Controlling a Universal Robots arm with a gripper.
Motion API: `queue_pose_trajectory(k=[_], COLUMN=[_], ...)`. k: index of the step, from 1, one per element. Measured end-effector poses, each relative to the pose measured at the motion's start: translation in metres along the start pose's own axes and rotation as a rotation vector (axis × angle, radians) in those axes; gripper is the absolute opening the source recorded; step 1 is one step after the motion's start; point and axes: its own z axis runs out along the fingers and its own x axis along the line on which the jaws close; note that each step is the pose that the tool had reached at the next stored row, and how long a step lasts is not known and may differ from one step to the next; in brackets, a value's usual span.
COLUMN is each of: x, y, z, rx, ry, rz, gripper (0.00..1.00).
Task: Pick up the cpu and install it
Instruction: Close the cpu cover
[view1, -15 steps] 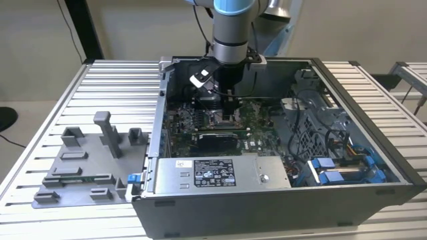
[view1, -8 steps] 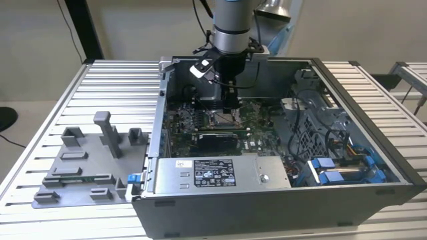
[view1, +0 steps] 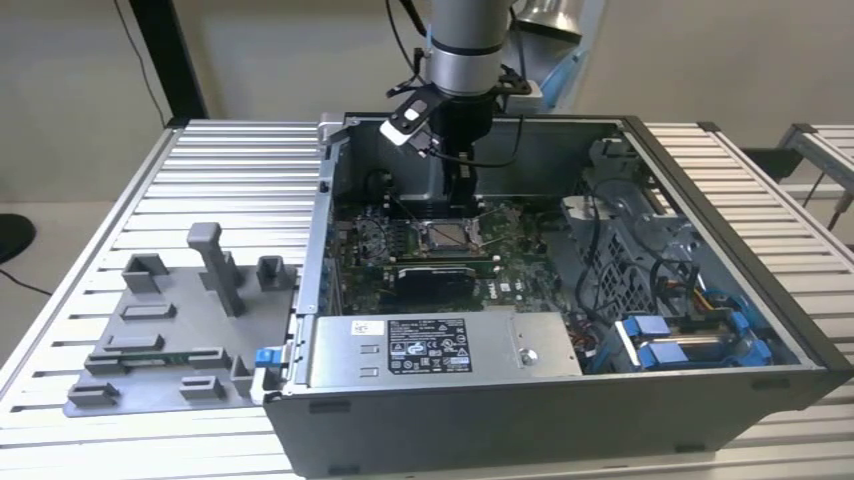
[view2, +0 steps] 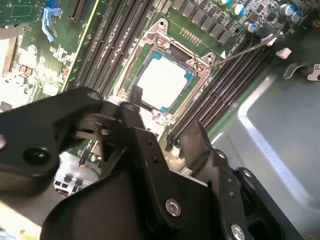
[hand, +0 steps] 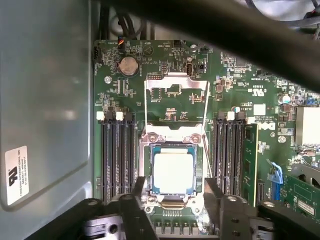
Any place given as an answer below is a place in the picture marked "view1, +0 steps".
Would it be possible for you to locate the black graphics card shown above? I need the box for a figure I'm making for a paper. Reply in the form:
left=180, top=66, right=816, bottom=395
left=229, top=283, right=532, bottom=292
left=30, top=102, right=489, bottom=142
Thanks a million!
left=392, top=266, right=478, bottom=305

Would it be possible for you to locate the thin black wall cable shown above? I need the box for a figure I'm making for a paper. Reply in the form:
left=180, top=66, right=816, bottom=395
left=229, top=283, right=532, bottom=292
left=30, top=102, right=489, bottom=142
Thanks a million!
left=113, top=0, right=168, bottom=126

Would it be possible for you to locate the black camera cable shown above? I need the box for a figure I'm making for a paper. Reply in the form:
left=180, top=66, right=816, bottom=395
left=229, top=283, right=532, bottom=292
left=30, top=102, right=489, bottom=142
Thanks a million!
left=432, top=113, right=525, bottom=170

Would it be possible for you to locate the green RAM stick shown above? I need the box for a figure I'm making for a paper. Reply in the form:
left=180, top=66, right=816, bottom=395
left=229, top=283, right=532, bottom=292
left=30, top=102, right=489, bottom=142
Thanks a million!
left=117, top=352, right=225, bottom=364

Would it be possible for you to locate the green motherboard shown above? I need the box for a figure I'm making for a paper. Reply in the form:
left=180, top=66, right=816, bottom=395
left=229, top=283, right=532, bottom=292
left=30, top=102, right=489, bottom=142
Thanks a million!
left=326, top=197, right=569, bottom=317

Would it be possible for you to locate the metal slat side table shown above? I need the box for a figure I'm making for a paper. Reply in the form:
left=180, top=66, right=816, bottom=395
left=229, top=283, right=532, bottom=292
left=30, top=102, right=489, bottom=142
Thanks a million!
left=775, top=122, right=854, bottom=232

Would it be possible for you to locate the black looped cable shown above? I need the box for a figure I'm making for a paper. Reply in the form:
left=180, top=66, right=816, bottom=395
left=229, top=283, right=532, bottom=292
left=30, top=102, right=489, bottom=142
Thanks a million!
left=649, top=255, right=700, bottom=324

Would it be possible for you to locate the grey metal drive cage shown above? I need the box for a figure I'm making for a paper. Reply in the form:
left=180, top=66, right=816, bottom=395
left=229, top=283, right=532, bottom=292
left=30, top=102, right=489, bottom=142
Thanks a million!
left=540, top=167, right=701, bottom=321

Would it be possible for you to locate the silver power supply unit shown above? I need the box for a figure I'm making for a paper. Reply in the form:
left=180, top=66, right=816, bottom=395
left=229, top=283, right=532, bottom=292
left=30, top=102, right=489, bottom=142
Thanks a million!
left=306, top=312, right=585, bottom=391

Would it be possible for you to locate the black round chair base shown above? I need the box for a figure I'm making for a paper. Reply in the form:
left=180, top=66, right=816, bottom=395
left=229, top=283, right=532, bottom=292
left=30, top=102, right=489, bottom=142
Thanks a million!
left=0, top=213, right=37, bottom=265

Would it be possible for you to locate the blue disk bay bracket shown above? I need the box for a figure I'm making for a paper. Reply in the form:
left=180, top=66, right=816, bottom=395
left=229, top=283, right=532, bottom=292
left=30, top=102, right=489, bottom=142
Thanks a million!
left=724, top=297, right=775, bottom=369

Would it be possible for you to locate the black vertical frame post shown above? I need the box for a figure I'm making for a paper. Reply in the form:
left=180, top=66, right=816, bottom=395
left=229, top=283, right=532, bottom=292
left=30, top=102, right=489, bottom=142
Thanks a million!
left=128, top=0, right=212, bottom=129

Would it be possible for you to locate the white black camera box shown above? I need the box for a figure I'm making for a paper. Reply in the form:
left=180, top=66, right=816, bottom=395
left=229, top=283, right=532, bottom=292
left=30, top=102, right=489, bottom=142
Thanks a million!
left=377, top=94, right=438, bottom=147

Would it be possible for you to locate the black floor cable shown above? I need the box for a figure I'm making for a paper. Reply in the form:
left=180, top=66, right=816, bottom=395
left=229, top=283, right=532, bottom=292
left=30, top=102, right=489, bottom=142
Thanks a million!
left=0, top=267, right=53, bottom=296

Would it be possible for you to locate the grey plastic parts rack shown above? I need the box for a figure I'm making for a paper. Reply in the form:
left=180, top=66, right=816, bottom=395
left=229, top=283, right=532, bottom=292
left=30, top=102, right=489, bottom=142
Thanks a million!
left=62, top=222, right=301, bottom=419

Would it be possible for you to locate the blue disk carrier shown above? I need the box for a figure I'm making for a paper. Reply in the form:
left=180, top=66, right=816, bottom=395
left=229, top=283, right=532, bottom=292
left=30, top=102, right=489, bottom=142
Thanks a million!
left=636, top=342, right=689, bottom=370
left=623, top=313, right=672, bottom=340

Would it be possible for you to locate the small white camera box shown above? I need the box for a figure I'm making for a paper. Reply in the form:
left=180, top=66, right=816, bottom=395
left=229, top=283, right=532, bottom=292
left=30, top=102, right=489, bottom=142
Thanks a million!
left=503, top=74, right=545, bottom=109

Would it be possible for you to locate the black power cable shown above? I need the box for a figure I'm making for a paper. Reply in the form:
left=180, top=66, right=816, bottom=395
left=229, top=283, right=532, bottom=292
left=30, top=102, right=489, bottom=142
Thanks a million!
left=572, top=177, right=648, bottom=321

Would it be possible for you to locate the CPU socket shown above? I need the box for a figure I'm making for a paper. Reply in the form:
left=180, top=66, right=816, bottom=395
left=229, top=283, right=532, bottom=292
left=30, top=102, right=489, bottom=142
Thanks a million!
left=413, top=218, right=480, bottom=255

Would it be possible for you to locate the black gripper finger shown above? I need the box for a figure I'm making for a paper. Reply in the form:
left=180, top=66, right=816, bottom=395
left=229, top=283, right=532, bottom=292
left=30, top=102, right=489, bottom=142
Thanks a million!
left=442, top=164, right=480, bottom=211

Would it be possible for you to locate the open grey PC case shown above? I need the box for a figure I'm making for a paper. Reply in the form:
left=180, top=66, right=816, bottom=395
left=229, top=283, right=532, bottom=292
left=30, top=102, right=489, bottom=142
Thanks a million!
left=261, top=112, right=854, bottom=476

